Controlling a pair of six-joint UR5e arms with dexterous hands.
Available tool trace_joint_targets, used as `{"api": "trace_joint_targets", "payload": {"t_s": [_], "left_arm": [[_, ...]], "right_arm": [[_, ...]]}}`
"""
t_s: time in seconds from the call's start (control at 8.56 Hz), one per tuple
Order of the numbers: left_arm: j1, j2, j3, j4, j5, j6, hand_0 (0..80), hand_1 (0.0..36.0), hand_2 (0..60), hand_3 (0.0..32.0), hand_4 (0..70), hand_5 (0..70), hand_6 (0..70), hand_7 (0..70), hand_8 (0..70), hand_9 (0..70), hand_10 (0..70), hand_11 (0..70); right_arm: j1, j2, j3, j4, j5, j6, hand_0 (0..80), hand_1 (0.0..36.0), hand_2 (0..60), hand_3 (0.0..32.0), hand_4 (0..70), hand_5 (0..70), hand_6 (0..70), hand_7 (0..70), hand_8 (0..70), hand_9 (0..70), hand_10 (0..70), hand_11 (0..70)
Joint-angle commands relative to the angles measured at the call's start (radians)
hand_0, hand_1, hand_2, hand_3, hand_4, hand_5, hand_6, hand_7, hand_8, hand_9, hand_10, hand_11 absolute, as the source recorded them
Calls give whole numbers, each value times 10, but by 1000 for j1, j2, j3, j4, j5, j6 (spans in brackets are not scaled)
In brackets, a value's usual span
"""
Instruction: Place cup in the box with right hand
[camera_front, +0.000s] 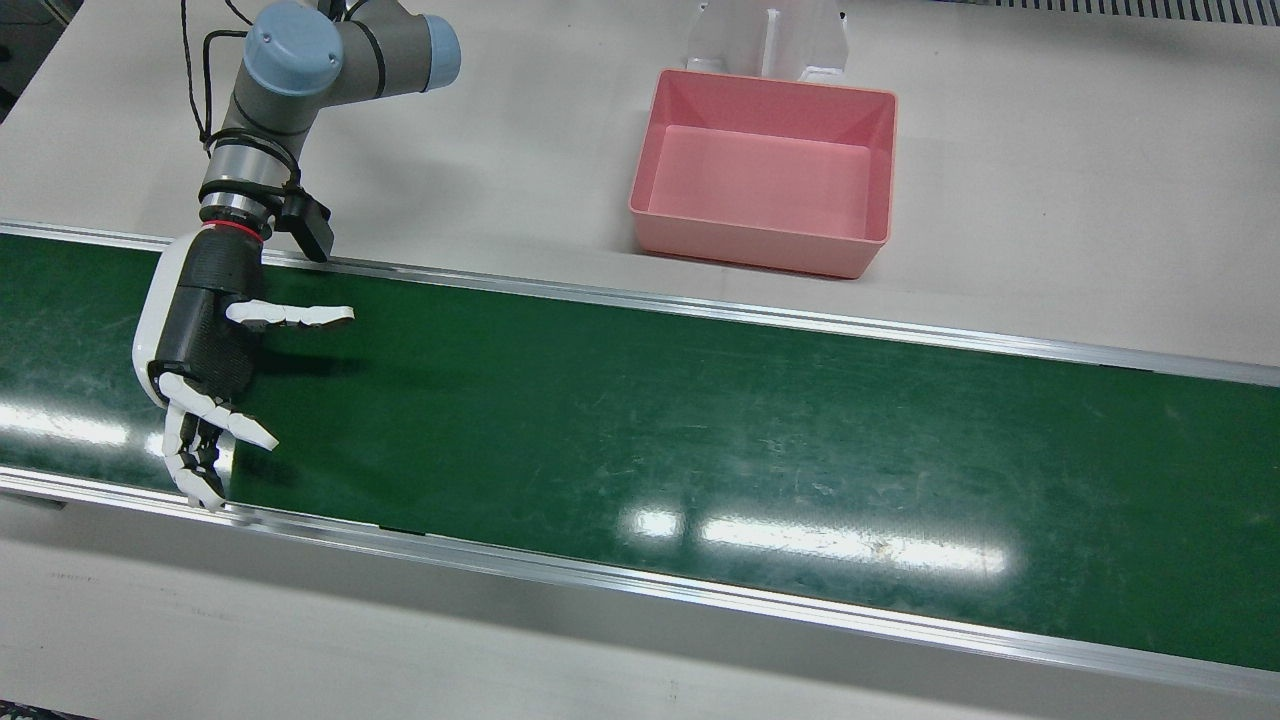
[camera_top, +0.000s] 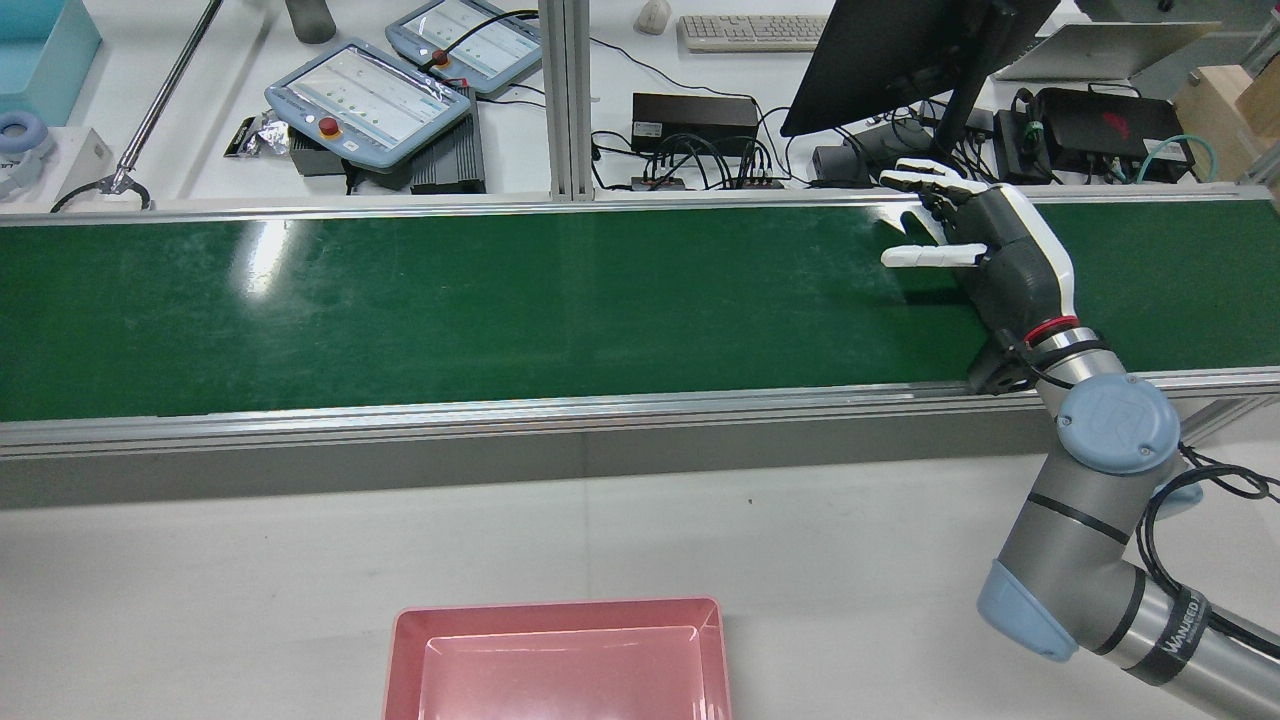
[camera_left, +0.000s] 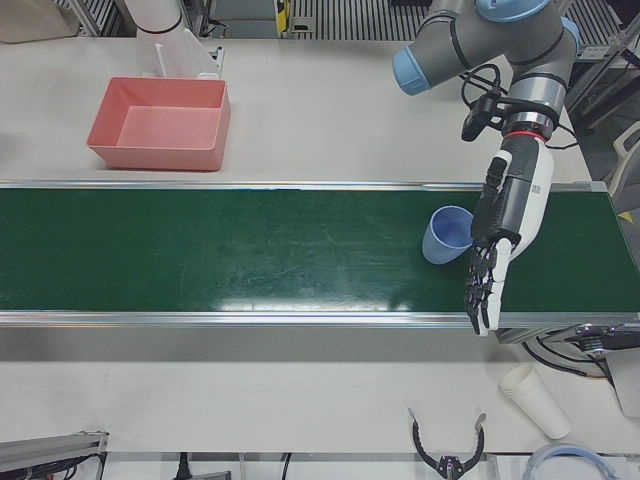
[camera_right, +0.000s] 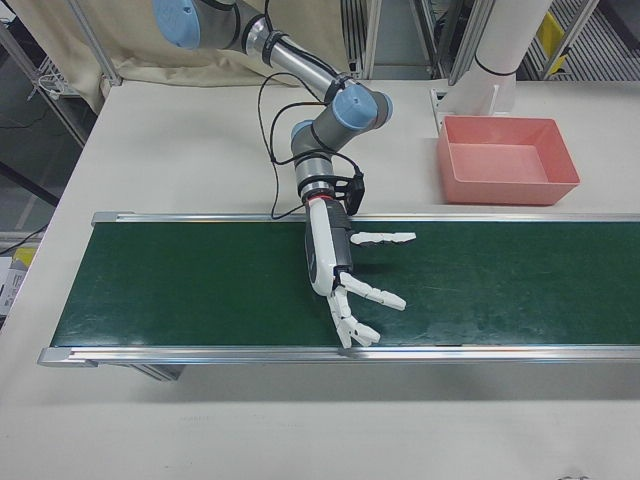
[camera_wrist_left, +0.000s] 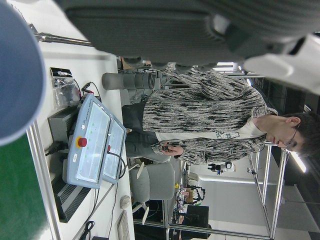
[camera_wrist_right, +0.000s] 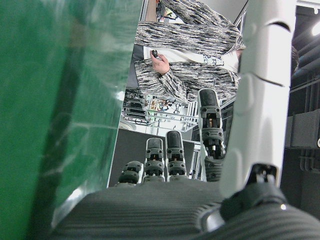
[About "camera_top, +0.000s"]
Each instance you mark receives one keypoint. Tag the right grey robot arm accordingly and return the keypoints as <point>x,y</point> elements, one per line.
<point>1070,540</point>

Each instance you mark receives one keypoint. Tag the black router box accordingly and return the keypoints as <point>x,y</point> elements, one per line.
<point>1110,125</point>

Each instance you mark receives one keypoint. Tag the green conveyor belt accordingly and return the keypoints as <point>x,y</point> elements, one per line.
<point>500,310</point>

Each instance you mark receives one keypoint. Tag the white carton box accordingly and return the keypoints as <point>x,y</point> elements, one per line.
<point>85,165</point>

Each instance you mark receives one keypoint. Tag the white computer mouse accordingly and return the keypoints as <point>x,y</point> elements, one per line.
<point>654,15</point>

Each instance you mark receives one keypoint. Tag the white computer keyboard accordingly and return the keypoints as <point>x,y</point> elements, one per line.
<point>750,32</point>

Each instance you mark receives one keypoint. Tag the light blue plastic bin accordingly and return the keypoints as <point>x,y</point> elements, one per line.
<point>40,50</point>

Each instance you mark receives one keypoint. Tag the cardboard box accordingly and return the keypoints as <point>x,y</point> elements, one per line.
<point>1215,110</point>

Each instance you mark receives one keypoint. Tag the dark grey cylinder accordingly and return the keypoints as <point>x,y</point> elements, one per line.
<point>310,18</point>

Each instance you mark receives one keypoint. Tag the pink plastic box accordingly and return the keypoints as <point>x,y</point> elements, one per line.
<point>560,660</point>

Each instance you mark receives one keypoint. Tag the aluminium conveyor side rail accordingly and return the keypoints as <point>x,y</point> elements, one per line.
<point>500,425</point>
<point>400,206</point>

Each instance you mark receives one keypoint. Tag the silver foil packet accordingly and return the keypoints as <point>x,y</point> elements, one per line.
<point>262,135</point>

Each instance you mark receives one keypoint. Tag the aluminium profile post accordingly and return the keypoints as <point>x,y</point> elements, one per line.
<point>565,100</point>

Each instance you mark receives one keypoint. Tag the black ribbed electronics box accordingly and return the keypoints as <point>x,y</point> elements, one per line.
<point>455,165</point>

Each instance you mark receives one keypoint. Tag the black computer monitor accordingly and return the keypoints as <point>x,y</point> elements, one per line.
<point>880,55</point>

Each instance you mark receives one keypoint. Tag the silver laptop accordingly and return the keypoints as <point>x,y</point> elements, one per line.
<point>1100,50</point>

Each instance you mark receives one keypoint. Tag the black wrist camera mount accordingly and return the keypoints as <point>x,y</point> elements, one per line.
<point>1000,368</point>

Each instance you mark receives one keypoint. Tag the grey robot teach pendant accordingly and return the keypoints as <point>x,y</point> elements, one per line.
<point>365,100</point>
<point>470,40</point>

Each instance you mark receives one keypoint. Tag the metal tripod pole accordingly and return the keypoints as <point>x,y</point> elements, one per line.
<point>165,90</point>

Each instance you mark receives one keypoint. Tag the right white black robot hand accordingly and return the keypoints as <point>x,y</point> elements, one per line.
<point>1010,255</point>

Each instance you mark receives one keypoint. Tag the black power supply box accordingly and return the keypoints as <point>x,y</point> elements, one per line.
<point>695,118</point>

